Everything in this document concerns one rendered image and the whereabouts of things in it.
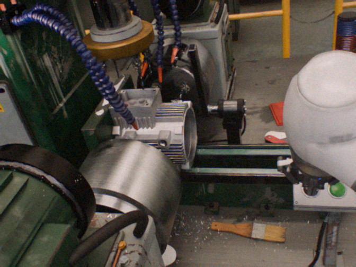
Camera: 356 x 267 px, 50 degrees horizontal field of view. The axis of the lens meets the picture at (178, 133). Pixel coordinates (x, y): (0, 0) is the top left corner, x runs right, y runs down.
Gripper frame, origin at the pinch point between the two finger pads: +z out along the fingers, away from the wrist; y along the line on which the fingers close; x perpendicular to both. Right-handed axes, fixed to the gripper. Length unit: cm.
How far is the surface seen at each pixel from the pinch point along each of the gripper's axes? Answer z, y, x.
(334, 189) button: 3.2, -4.4, 0.1
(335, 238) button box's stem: 17.8, -5.7, 7.8
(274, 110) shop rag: 63, 9, -46
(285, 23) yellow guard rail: 190, 3, -183
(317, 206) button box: 4.4, -1.1, 3.5
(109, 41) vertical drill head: -9, 45, -31
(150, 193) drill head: -4.6, 31.3, 3.9
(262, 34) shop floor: 281, 28, -240
